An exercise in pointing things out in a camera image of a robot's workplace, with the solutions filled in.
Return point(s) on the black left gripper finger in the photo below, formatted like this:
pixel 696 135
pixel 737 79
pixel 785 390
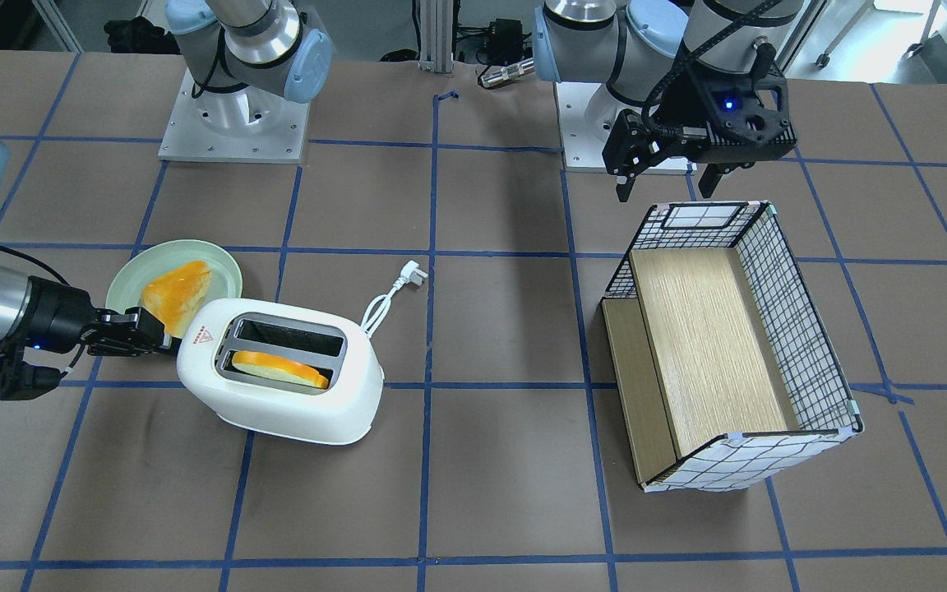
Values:
pixel 636 143
pixel 714 174

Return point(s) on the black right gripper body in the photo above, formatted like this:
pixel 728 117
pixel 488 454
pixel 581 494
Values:
pixel 53 315

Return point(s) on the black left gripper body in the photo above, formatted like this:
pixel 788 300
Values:
pixel 681 106

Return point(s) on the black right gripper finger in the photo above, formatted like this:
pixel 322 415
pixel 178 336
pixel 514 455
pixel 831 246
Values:
pixel 135 332
pixel 22 381

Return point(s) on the white toaster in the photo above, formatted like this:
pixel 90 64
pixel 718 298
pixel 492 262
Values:
pixel 337 349

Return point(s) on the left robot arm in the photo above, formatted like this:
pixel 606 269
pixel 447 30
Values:
pixel 636 50

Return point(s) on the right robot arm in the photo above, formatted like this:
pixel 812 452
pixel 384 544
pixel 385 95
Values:
pixel 232 48

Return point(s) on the bread slice in toaster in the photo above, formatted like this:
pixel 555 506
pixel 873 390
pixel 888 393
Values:
pixel 278 368

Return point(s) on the light green plate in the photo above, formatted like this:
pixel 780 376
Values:
pixel 125 290

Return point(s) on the bread piece on plate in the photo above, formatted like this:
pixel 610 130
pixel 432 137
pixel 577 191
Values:
pixel 174 297

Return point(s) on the wire basket with wooden shelf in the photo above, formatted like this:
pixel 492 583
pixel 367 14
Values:
pixel 724 368

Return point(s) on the aluminium frame post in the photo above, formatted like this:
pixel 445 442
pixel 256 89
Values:
pixel 435 22

